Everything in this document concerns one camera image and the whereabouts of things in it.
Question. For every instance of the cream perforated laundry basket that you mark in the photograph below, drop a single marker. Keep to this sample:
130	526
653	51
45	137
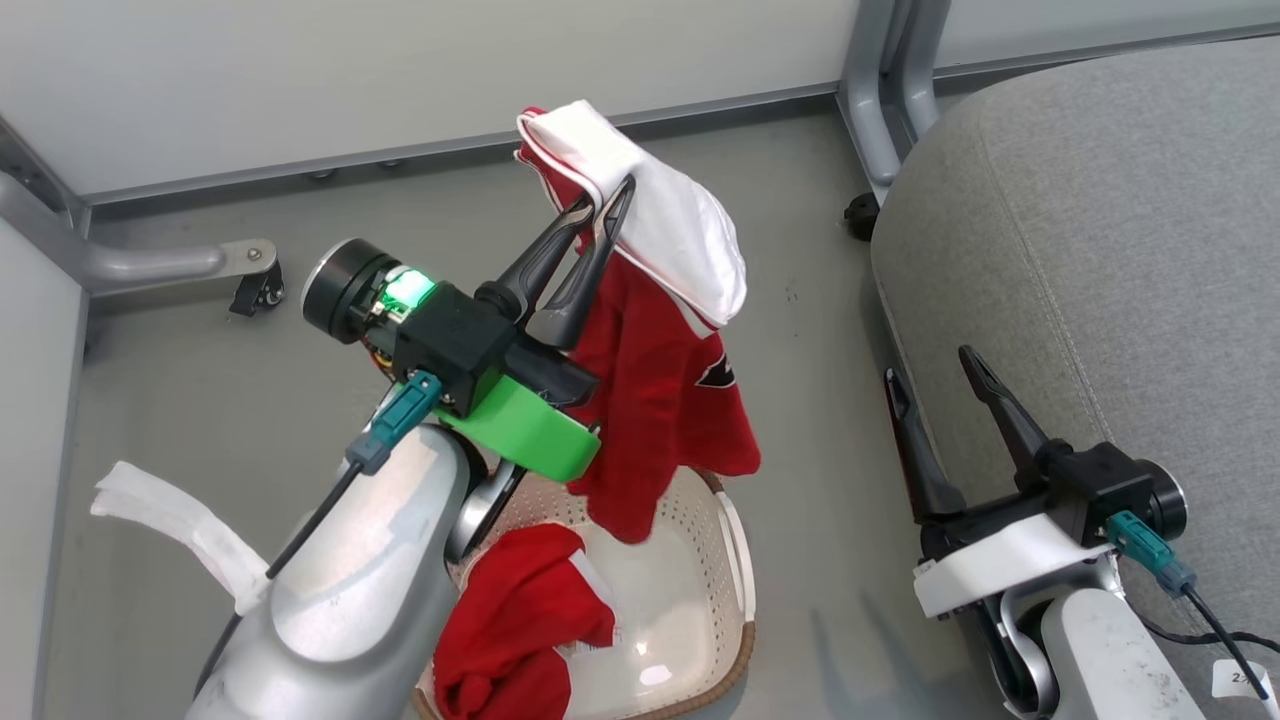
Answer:
680	600

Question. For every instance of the grey fabric sofa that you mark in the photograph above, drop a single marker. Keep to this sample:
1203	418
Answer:
1100	250

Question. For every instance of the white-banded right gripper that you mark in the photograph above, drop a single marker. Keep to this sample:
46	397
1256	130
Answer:
1010	570

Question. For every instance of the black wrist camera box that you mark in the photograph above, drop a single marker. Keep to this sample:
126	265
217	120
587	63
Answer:
450	335
1100	490

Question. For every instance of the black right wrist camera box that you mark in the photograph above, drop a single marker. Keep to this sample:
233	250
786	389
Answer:
1100	490

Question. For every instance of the white paper tag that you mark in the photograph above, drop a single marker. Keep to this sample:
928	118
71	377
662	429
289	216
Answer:
1240	680

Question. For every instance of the long grey partition leg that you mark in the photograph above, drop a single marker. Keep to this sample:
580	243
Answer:
150	262

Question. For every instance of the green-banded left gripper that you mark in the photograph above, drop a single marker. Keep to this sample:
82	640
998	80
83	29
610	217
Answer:
530	430

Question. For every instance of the black caster wheel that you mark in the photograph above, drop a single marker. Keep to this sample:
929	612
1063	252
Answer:
862	215
255	290

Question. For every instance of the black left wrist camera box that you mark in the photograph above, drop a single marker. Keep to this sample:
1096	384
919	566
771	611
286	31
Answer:
450	335

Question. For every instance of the red garment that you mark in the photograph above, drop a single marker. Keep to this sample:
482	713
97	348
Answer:
510	620

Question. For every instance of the white fabric strip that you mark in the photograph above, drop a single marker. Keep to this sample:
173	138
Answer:
170	515

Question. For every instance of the short grey partition leg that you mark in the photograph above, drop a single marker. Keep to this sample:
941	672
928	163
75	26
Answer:
920	70
868	120

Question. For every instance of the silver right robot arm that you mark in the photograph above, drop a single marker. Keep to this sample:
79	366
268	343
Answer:
1110	660

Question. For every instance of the red and white jersey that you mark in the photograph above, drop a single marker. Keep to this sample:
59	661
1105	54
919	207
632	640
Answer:
660	380

